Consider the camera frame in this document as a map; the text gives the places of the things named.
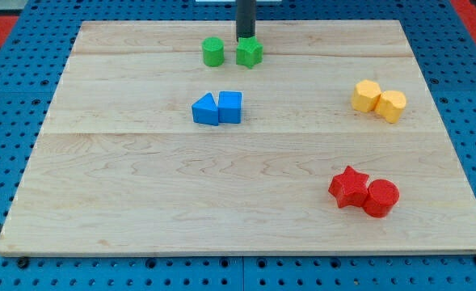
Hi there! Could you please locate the blue triangle block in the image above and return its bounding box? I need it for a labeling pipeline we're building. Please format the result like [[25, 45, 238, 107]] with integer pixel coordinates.
[[192, 93, 219, 126]]

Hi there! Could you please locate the green star block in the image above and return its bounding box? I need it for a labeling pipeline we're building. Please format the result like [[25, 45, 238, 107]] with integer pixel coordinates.
[[236, 36, 263, 69]]

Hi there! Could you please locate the yellow heart block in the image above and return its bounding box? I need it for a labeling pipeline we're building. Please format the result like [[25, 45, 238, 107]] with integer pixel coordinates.
[[374, 91, 406, 124]]

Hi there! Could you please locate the blue cube block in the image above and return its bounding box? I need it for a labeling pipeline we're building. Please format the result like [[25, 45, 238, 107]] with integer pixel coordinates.
[[218, 91, 242, 124]]

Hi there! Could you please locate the red cylinder block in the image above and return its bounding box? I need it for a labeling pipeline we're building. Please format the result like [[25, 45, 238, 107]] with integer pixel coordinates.
[[362, 179, 400, 218]]

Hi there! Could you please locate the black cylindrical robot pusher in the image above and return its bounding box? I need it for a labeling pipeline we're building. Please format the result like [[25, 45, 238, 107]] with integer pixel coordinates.
[[235, 0, 256, 40]]

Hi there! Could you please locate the green cylinder block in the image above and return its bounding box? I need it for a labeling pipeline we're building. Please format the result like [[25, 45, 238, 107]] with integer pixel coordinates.
[[201, 36, 225, 67]]

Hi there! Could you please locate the red star block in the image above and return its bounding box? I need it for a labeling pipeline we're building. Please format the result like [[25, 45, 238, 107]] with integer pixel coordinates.
[[328, 166, 369, 209]]

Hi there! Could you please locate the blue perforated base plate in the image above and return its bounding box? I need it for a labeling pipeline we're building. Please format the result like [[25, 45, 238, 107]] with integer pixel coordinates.
[[0, 0, 476, 290]]

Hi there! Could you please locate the yellow hexagon block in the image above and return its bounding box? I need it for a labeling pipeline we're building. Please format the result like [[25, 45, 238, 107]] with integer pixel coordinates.
[[351, 79, 381, 112]]

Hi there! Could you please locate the light wooden board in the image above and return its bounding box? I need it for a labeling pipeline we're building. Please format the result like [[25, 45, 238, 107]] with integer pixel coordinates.
[[0, 20, 476, 257]]

